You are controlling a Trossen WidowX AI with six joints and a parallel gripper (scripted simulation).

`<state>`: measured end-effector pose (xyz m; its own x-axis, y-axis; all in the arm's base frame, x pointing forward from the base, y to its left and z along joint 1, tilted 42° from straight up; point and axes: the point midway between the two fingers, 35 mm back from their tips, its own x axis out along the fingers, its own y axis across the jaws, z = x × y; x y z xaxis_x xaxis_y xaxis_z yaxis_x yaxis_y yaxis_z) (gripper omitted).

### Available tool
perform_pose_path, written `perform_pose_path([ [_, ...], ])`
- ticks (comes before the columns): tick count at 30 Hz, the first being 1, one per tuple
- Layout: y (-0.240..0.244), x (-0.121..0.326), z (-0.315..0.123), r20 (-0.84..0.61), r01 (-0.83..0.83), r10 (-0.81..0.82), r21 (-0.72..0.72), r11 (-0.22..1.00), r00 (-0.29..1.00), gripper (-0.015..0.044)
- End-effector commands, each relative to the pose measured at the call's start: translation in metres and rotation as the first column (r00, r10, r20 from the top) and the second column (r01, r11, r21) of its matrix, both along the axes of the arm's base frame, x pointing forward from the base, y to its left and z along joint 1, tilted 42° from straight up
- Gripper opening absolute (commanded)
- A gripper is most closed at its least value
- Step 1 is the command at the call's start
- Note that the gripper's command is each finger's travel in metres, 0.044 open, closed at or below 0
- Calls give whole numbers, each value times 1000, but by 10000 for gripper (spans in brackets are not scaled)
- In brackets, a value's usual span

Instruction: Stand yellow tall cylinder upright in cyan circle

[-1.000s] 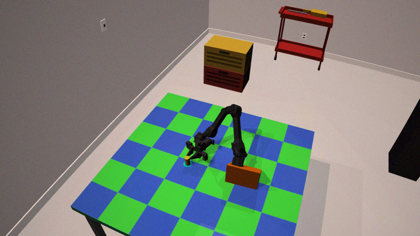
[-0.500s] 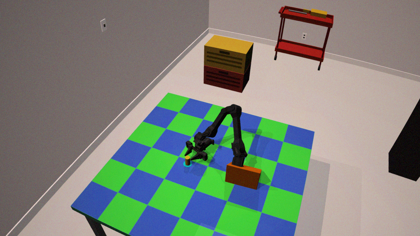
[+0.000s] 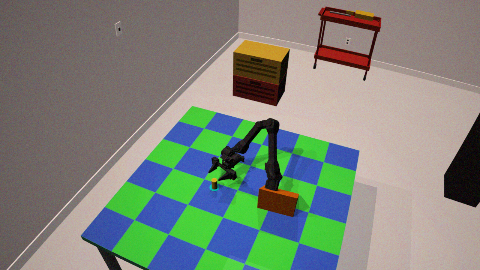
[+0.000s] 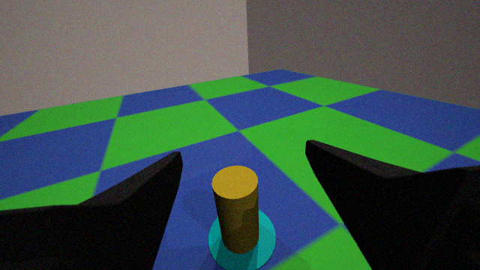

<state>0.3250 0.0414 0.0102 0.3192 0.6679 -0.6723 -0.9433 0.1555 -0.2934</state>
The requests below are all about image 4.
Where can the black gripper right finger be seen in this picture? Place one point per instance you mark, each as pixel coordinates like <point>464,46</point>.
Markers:
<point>396,216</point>

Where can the cyan circle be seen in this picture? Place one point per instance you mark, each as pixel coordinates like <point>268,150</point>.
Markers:
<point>252,260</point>

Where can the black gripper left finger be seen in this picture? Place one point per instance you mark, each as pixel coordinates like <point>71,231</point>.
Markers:
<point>120,228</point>

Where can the yellow tall cylinder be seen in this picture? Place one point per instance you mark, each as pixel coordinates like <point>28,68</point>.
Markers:
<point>235,191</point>

